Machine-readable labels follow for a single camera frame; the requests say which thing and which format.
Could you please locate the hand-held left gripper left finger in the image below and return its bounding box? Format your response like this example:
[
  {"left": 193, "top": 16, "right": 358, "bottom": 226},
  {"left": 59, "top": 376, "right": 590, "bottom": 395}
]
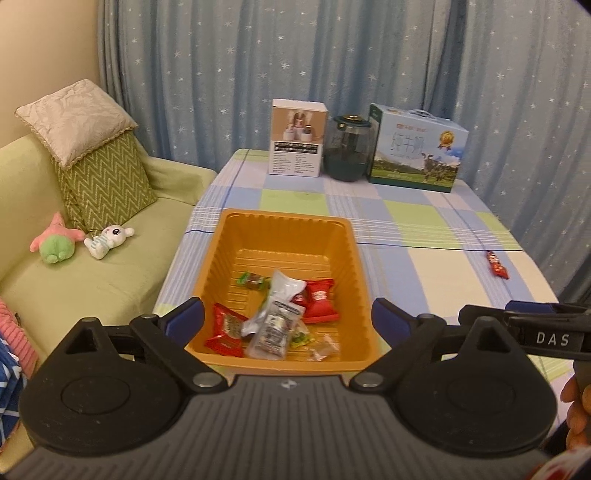
[{"left": 41, "top": 298, "right": 225, "bottom": 393}]

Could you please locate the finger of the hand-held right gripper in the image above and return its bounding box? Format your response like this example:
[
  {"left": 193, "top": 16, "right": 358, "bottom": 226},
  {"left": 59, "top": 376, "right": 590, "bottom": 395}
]
[{"left": 458, "top": 300, "right": 562, "bottom": 326}]

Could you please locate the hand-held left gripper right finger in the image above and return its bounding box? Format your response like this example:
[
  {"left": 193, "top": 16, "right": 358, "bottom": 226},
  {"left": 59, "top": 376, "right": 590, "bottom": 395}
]
[{"left": 351, "top": 298, "right": 541, "bottom": 393}]

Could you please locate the long red snack bar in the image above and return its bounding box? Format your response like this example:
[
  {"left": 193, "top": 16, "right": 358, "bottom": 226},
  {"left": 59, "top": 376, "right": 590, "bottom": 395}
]
[{"left": 485, "top": 250, "right": 510, "bottom": 280}]

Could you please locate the red square snack packet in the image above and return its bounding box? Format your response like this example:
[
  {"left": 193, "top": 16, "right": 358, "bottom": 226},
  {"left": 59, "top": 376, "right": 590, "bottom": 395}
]
[{"left": 302, "top": 278, "right": 341, "bottom": 324}]

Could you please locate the clear silver snack packet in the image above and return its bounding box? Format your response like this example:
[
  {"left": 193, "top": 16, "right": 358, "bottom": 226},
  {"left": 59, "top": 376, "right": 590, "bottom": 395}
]
[{"left": 244, "top": 299, "right": 304, "bottom": 361}]

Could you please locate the small green candy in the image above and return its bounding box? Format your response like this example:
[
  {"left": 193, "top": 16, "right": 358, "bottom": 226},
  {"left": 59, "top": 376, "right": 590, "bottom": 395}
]
[{"left": 288, "top": 323, "right": 317, "bottom": 348}]

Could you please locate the white snack packet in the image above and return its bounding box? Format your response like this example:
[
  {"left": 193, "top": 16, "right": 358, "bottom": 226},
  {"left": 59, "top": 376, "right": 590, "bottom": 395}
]
[{"left": 269, "top": 269, "right": 308, "bottom": 305}]

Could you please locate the orange plastic tray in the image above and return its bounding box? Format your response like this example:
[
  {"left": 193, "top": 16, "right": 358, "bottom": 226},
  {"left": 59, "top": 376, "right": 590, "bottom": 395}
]
[{"left": 185, "top": 209, "right": 382, "bottom": 376}]

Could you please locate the person's right hand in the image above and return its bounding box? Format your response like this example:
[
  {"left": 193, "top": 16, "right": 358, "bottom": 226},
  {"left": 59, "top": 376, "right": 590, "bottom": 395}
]
[{"left": 560, "top": 375, "right": 591, "bottom": 450}]

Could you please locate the red patterned snack packet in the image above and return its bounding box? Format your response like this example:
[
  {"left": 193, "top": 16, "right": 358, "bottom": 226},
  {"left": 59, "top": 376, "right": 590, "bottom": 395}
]
[{"left": 204, "top": 302, "right": 250, "bottom": 358}]

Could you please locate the clear wrapped candy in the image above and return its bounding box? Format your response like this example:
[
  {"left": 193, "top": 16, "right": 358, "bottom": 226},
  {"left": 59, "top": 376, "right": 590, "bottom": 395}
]
[{"left": 308, "top": 336, "right": 342, "bottom": 361}]

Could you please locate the green brown wrapped candy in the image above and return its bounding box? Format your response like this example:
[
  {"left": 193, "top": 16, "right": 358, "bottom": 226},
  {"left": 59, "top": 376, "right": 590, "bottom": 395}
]
[{"left": 236, "top": 271, "right": 271, "bottom": 291}]

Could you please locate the light green sofa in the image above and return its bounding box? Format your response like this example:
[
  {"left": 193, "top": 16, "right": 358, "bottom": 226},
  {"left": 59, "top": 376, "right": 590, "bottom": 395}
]
[{"left": 0, "top": 134, "right": 218, "bottom": 457}]

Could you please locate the checked tablecloth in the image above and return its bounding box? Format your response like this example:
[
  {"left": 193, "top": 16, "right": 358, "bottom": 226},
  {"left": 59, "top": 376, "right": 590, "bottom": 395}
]
[{"left": 152, "top": 148, "right": 573, "bottom": 384}]

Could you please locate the white rabbit plush toy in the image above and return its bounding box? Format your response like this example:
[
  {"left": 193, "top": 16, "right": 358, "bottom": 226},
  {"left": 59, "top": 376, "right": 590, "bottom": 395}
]
[{"left": 84, "top": 224, "right": 136, "bottom": 259}]

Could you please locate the pink star plush toy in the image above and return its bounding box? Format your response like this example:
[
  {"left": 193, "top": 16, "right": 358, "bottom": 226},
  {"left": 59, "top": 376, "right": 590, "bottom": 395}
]
[{"left": 30, "top": 212, "right": 86, "bottom": 265}]

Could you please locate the green zigzag cushion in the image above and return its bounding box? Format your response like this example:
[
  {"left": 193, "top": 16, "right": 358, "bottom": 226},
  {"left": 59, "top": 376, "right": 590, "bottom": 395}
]
[{"left": 52, "top": 130, "right": 158, "bottom": 233}]

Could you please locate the pink cloth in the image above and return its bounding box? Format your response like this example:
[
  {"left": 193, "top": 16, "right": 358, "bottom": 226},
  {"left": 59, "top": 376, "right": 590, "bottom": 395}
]
[{"left": 0, "top": 298, "right": 40, "bottom": 379}]

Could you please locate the dark glass jar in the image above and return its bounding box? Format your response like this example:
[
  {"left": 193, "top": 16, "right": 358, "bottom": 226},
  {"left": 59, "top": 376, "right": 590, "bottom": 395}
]
[{"left": 323, "top": 114, "right": 374, "bottom": 182}]

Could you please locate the blue striped cloth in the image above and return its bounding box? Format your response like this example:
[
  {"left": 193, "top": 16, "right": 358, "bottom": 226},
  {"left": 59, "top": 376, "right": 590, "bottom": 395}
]
[{"left": 0, "top": 332, "right": 26, "bottom": 448}]

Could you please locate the white product box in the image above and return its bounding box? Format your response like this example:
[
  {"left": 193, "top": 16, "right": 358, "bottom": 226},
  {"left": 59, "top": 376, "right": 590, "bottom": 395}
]
[{"left": 269, "top": 98, "right": 328, "bottom": 178}]

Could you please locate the beige cushion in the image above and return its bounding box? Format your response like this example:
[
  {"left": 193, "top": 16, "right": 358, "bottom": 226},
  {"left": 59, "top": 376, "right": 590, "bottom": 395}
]
[{"left": 15, "top": 79, "right": 139, "bottom": 167}]

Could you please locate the blue starred curtain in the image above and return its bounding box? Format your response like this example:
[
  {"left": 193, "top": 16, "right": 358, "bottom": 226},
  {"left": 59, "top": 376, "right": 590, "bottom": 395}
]
[{"left": 97, "top": 0, "right": 591, "bottom": 296}]

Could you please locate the milk carton with handle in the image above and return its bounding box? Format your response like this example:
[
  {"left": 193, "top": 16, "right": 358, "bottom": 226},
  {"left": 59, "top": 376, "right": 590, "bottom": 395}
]
[{"left": 368, "top": 103, "right": 469, "bottom": 193}]

